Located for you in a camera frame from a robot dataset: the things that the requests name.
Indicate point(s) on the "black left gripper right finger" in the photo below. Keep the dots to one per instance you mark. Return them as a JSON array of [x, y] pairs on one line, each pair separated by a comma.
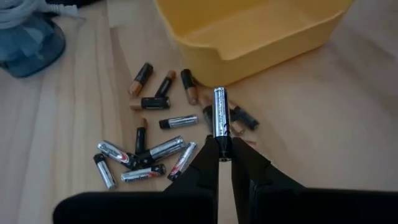
[[267, 199]]

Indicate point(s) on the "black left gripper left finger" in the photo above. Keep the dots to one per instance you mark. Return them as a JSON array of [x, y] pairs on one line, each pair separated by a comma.
[[199, 186]]

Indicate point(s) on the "yellow plastic bin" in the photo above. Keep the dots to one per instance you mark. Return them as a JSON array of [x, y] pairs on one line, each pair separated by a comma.
[[264, 31]]

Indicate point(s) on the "white and blue steam iron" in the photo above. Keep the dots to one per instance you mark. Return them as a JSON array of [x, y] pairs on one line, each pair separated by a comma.
[[31, 49]]

